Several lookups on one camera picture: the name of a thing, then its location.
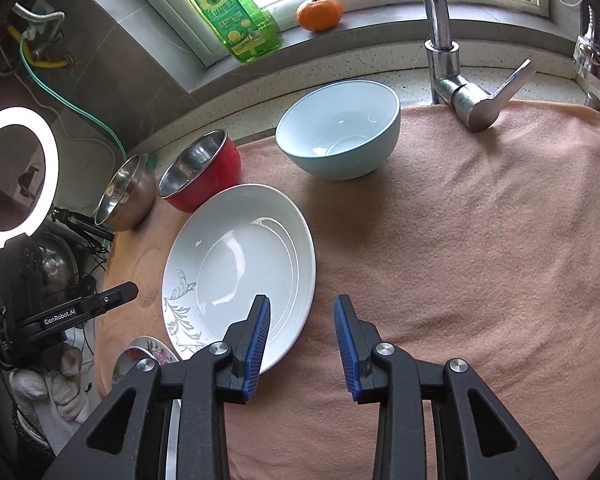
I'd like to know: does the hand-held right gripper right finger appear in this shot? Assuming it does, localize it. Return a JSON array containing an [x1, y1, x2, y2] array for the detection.
[[333, 295, 561, 480]]

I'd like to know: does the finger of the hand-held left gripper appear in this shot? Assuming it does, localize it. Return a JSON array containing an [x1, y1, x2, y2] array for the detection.
[[77, 281, 139, 318]]

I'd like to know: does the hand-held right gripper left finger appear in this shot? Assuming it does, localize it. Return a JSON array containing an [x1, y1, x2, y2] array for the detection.
[[40, 294, 272, 480]]

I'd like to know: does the white plate with leaf print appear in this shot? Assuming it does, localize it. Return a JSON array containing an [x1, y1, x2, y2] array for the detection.
[[161, 183, 317, 376]]

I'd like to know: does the light blue bowl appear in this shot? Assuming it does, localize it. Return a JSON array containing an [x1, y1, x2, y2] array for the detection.
[[275, 80, 402, 182]]

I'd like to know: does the person's left hand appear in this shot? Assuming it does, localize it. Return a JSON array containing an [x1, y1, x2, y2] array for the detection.
[[10, 342, 91, 426]]

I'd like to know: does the dark shiny pot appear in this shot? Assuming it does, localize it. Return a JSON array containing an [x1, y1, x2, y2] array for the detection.
[[17, 232, 83, 311]]

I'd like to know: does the black tripod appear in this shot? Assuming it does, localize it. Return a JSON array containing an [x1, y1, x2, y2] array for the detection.
[[50, 207, 116, 243]]

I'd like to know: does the silver steel bowl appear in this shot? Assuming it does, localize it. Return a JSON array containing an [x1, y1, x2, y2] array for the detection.
[[94, 154, 158, 232]]

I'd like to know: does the peach towel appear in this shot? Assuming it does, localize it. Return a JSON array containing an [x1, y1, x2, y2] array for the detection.
[[94, 97, 600, 480]]

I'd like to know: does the red steel bowl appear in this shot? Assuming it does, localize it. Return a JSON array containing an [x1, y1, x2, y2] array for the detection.
[[156, 129, 243, 214]]

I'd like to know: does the yellow pipe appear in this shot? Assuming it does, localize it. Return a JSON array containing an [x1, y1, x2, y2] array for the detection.
[[7, 25, 68, 68]]

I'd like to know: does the green dish soap bottle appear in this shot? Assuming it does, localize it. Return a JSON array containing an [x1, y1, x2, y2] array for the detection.
[[180, 0, 282, 65]]

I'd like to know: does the tangerine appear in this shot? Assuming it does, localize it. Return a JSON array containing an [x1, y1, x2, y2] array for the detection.
[[295, 0, 344, 32]]

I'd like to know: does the chrome faucet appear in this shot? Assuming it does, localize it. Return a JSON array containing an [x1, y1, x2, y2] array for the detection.
[[412, 0, 537, 133]]

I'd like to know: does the flexible faucet sprayer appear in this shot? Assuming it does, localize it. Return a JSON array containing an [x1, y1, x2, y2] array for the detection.
[[573, 5, 600, 91]]

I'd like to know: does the green hose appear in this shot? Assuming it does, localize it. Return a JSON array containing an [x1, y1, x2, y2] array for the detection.
[[20, 40, 128, 161]]

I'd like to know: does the ring light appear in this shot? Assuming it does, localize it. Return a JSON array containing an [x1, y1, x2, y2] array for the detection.
[[0, 106, 61, 249]]

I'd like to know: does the metal flexible hose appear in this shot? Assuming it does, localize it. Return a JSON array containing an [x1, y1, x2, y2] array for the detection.
[[14, 2, 66, 26]]

